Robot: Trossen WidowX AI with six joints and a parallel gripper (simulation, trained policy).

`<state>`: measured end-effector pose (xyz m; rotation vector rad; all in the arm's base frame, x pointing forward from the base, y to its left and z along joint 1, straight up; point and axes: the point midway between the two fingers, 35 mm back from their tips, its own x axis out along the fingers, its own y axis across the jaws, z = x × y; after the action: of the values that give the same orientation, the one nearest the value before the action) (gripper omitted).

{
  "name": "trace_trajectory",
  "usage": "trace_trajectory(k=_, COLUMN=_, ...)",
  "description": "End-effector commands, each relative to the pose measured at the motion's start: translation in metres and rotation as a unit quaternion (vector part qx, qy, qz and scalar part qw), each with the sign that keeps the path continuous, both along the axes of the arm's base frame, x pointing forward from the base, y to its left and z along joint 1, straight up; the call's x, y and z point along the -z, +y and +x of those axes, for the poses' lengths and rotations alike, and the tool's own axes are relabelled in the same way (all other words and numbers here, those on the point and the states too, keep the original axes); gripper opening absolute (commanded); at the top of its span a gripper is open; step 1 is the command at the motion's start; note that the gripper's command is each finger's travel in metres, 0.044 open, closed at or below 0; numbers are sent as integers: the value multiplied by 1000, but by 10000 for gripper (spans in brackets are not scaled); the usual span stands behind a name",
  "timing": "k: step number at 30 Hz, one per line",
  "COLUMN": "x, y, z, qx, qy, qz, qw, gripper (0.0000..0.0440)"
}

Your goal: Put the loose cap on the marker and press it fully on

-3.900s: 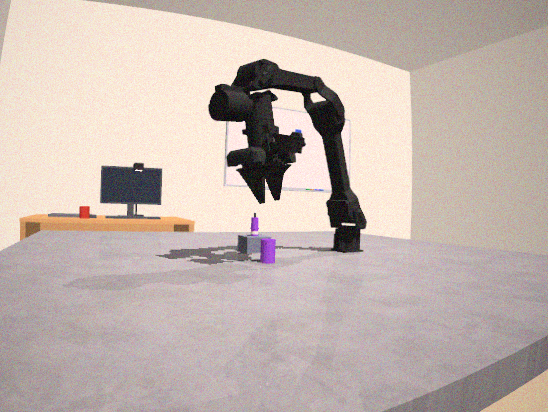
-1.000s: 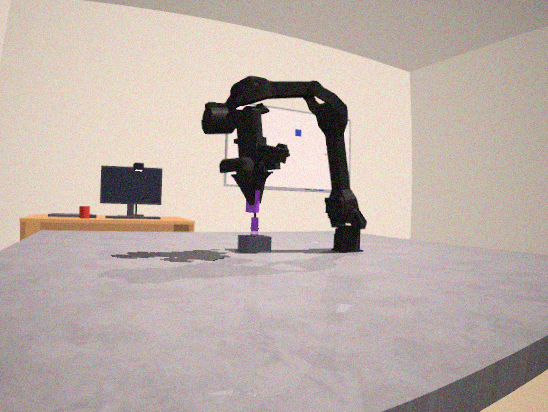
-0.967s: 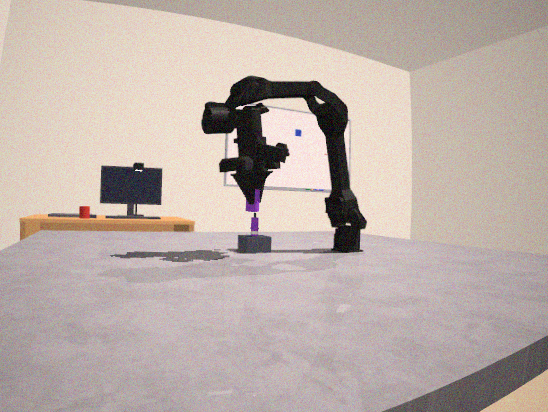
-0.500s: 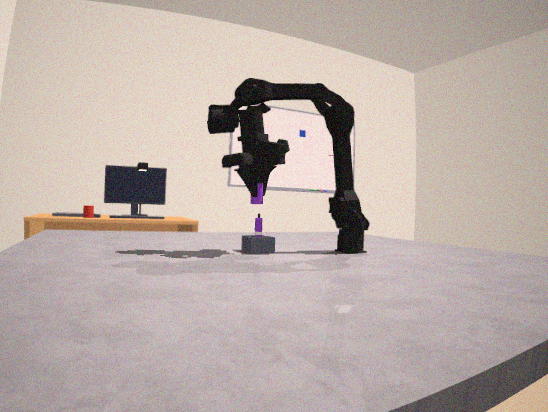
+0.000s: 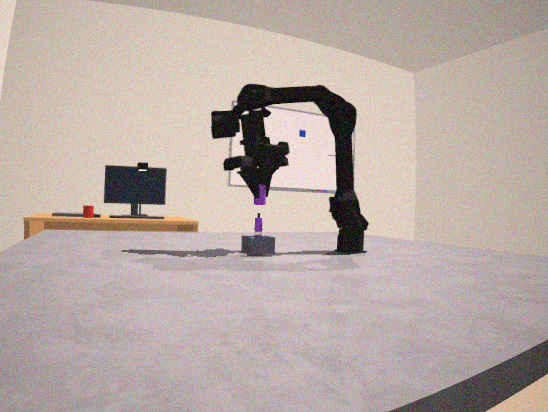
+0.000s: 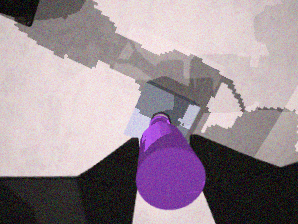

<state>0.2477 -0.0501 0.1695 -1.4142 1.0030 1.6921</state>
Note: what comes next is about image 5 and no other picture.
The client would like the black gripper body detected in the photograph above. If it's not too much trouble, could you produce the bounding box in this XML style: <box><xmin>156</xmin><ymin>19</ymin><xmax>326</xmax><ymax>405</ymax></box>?
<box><xmin>224</xmin><ymin>133</ymin><xmax>289</xmax><ymax>171</ymax></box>

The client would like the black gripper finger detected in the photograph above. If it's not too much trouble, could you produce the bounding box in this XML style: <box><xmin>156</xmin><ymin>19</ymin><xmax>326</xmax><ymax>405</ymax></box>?
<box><xmin>236</xmin><ymin>168</ymin><xmax>262</xmax><ymax>198</ymax></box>
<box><xmin>259</xmin><ymin>167</ymin><xmax>279</xmax><ymax>197</ymax></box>

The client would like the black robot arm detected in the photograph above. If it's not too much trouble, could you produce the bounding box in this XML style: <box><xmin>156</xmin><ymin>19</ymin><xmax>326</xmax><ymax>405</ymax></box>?
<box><xmin>211</xmin><ymin>84</ymin><xmax>369</xmax><ymax>254</ymax></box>

